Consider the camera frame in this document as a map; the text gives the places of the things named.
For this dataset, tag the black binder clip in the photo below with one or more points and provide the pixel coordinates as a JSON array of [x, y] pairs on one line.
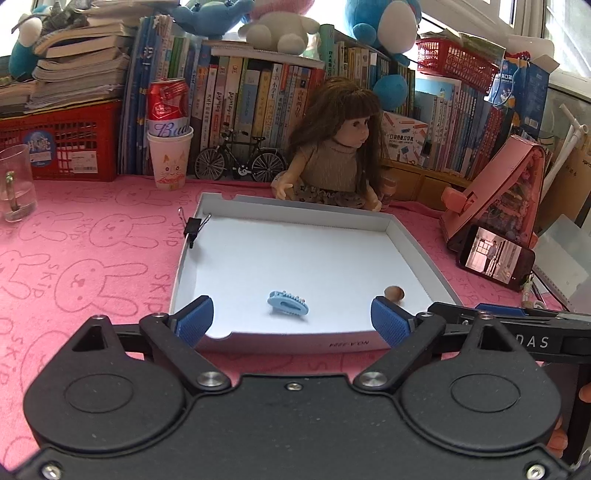
[[191, 229]]

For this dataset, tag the white cardboard box tray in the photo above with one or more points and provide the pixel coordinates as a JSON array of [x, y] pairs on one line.
[[300, 258]]

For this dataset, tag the red drink can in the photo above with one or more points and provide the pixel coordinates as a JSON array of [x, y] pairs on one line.
[[166, 104]]

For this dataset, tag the row of upright books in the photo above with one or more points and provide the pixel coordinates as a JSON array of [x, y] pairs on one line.
[[249, 106]]

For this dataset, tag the blue hair clip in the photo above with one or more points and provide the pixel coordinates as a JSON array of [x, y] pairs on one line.
[[286, 302]]

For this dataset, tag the black smartphone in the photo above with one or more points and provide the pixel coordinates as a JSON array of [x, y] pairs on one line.
[[496, 256]]

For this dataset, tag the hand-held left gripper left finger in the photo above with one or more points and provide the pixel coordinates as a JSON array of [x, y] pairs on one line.
[[194, 323]]

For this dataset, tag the stack of worn books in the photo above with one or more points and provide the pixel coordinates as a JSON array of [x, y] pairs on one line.
[[78, 64]]

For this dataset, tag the large blue plush toy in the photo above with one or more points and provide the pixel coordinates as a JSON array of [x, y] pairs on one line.
[[383, 23]]

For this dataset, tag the small brown nut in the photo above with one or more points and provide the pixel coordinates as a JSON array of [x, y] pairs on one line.
[[395, 293]]

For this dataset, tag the large red plastic basket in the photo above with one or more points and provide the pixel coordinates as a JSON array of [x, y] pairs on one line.
[[74, 138]]

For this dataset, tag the clear glass mug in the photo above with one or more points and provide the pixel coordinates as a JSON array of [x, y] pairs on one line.
[[21, 184]]

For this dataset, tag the white printed box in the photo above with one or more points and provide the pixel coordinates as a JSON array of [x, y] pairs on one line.
[[406, 138]]

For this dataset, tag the white plastic pipe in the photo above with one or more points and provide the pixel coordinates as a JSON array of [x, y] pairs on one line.
[[561, 152]]

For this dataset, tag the small red plastic basket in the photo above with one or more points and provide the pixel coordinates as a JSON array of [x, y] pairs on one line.
[[457, 64]]

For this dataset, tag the white paper cup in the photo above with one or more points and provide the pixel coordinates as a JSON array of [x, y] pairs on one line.
[[168, 161]]

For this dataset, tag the black model bicycle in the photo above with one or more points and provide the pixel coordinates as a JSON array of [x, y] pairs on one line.
[[240, 173]]

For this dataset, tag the grey toy figure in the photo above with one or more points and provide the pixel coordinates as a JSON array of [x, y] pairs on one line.
[[64, 16]]

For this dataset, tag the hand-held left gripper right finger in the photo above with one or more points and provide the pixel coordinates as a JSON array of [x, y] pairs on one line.
[[390, 323]]

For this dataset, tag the pink phone stand case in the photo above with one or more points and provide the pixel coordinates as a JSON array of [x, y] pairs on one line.
[[503, 175]]

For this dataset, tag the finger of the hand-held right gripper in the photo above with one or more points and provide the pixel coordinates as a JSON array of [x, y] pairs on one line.
[[501, 309], [450, 311]]

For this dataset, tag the brown cardboard box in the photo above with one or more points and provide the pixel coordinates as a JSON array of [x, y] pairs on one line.
[[575, 184]]

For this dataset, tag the pink rabbit print tablecloth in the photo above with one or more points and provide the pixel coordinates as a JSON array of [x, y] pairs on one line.
[[92, 277]]

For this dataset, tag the blue plush animal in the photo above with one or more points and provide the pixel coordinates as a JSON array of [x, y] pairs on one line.
[[207, 16]]

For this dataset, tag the clear plastic folder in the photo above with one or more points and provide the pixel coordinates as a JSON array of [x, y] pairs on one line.
[[568, 258]]

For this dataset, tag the white and pink plush toy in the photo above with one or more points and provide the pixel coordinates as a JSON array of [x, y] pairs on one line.
[[277, 30]]

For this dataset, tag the person's right hand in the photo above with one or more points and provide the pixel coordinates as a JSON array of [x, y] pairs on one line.
[[558, 441]]

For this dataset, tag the brown wooden box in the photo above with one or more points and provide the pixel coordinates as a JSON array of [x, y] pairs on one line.
[[425, 182]]

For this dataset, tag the blue and white plush toy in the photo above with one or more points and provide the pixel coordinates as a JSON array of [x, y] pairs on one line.
[[23, 50]]

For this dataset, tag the long-haired doll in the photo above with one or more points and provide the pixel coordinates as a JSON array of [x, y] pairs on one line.
[[332, 157]]

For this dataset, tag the blue carton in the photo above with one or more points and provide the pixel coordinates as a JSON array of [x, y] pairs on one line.
[[526, 101]]

